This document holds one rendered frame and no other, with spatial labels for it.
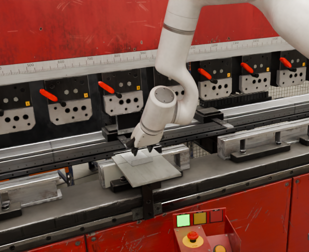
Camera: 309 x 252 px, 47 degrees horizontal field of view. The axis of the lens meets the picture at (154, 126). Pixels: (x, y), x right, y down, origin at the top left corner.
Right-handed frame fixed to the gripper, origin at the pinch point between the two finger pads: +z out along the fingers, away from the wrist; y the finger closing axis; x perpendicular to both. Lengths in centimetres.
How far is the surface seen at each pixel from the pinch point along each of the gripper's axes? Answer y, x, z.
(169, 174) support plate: -4.0, 13.9, -3.5
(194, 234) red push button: -7.1, 34.4, 4.4
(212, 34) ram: -37, -30, -24
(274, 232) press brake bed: -63, 40, 40
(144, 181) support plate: 5.5, 13.9, -3.5
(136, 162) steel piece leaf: 2.8, 3.1, 3.8
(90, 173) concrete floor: -28, -92, 214
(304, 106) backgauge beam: -116, -16, 27
